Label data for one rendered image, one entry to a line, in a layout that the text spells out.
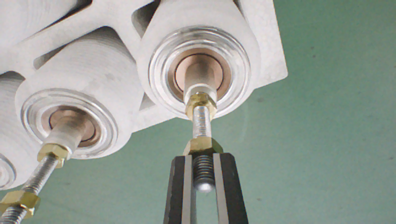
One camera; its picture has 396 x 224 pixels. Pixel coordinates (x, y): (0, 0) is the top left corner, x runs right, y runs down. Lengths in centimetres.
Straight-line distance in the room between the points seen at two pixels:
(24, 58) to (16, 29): 10
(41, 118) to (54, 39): 8
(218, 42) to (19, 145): 21
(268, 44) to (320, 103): 33
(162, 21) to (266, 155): 51
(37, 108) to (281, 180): 63
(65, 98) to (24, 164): 11
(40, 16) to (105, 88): 7
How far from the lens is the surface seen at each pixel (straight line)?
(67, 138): 20
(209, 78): 15
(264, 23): 24
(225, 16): 16
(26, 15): 20
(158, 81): 17
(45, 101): 22
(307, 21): 46
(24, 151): 29
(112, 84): 21
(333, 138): 65
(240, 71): 17
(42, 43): 28
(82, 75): 20
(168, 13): 17
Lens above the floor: 40
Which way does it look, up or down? 53 degrees down
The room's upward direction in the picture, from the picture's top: 178 degrees clockwise
